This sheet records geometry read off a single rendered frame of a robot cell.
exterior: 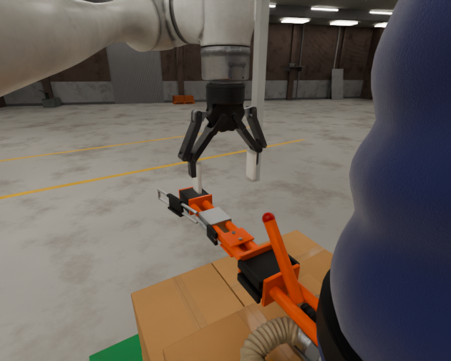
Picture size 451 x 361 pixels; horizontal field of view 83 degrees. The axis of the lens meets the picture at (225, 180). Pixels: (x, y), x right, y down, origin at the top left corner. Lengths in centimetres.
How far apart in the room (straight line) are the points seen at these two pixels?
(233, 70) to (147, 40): 17
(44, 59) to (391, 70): 24
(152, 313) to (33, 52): 106
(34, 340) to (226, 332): 160
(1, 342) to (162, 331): 124
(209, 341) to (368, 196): 46
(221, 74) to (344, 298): 37
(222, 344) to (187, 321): 56
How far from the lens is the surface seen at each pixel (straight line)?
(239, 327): 61
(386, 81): 21
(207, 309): 117
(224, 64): 47
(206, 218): 65
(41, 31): 25
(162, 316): 117
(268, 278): 48
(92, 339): 192
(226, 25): 47
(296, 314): 46
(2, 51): 23
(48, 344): 201
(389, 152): 20
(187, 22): 51
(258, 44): 342
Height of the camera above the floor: 143
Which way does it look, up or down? 23 degrees down
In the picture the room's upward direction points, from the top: straight up
